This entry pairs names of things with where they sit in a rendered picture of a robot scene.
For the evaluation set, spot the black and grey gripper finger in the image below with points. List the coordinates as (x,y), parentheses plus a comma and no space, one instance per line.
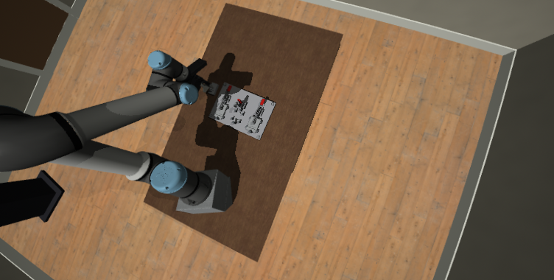
(206,85)

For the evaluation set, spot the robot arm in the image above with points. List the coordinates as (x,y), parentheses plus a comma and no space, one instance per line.
(28,141)

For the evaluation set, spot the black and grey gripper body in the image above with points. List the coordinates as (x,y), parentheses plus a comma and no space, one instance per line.
(195,80)

